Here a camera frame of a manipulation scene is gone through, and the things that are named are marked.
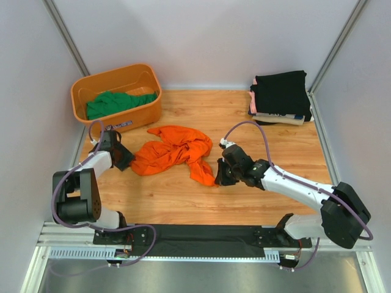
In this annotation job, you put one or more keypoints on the aluminium right side rail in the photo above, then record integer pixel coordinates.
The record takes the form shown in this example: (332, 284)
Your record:
(329, 158)

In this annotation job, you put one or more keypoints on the white slotted cable duct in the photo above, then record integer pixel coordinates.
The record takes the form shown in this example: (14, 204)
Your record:
(115, 254)

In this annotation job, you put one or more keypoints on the black bottom folded t shirt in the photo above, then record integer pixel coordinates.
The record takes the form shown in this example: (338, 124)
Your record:
(285, 122)

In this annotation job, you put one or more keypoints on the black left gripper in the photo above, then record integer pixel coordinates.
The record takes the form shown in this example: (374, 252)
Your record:
(128, 157)

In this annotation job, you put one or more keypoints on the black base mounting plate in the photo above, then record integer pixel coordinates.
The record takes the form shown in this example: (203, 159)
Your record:
(198, 249)

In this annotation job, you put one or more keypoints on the aluminium front frame rail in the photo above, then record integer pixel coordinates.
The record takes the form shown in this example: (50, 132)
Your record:
(255, 236)

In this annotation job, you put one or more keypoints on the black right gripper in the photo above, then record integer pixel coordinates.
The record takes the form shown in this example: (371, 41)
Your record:
(220, 179)

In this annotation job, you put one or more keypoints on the aluminium corner post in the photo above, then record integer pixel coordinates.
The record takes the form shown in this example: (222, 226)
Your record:
(338, 44)
(66, 36)

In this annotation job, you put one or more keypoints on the orange t shirt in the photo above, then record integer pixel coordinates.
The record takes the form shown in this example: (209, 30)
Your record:
(177, 145)

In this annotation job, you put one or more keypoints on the beige folded t shirt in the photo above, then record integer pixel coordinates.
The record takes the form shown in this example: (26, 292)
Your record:
(279, 118)

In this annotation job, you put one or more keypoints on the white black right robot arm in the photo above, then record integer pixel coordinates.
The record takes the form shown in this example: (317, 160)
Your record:
(342, 214)

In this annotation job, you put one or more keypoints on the aluminium right corner post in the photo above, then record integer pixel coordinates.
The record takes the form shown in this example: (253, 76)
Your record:
(338, 44)

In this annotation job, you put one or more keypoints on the aluminium left corner post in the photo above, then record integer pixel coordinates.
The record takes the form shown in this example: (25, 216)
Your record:
(66, 36)

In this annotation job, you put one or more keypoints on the orange plastic basket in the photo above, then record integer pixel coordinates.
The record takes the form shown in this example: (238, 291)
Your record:
(137, 79)

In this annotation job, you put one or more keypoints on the black folded t shirt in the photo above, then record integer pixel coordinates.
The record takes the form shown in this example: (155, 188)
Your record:
(282, 93)
(285, 122)

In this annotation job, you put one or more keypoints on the green t shirt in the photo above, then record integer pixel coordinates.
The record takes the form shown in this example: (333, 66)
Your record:
(109, 103)

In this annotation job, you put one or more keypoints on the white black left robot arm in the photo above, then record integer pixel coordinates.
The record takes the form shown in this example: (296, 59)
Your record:
(76, 201)

